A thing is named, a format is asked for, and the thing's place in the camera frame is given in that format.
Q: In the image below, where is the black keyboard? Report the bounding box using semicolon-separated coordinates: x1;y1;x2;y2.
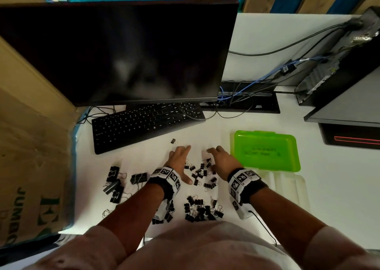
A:
91;102;206;155

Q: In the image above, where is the black desktop computer case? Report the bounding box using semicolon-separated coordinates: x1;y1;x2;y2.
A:
295;6;380;106

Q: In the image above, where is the right wrist camera with markers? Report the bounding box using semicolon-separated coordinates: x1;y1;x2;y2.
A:
227;167;268;221

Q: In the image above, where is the left wrist camera with markers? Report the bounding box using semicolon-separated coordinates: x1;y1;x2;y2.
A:
147;166;182;223

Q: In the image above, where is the clear plastic case base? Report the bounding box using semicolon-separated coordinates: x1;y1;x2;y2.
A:
261;169;311;213

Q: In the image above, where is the green plastic case lid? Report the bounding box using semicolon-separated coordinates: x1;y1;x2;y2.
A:
230;130;301;173

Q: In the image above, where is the large black binder clip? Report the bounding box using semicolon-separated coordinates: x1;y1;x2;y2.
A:
109;190;133;204
102;180;124;195
106;166;127;183
130;173;148;185

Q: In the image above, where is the person's pink shirt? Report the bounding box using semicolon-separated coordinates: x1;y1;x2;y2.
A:
23;221;380;270

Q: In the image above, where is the long black cable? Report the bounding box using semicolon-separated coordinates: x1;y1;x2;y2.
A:
228;23;358;57

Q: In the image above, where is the person's right hand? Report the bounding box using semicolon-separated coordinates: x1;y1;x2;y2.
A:
206;146;245;181

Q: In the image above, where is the person's right forearm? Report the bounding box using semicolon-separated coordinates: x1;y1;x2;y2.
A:
249;187;328;264

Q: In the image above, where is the thin black keyboard cable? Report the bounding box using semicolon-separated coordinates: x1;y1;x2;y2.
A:
178;102;256;121

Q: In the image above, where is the person's left forearm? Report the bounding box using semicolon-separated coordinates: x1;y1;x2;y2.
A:
97;183;166;257

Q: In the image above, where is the black device with red stripe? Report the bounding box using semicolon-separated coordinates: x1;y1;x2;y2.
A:
303;67;380;150

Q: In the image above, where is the wrist camera with markers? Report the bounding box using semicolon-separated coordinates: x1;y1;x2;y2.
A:
227;167;268;221
147;166;182;223

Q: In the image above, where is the blue network cable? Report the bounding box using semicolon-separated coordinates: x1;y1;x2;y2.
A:
219;55;331;102

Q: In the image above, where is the brown cardboard box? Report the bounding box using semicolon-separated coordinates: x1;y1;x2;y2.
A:
0;37;78;248

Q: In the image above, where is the pile of small black binder clips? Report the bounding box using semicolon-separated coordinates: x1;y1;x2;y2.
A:
183;158;219;191
152;201;176;225
183;196;225;223

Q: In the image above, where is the black computer monitor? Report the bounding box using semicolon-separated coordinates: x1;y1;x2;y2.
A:
0;0;239;107

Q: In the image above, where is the thin black wrist camera cable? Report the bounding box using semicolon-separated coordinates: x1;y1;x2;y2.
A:
249;210;278;247

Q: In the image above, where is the person's left hand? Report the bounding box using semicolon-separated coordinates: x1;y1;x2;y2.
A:
164;145;193;186

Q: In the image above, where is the black cable tray box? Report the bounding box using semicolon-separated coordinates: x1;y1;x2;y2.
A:
218;81;281;114

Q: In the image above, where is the black looped cable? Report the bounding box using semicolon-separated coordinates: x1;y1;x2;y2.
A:
77;106;117;125

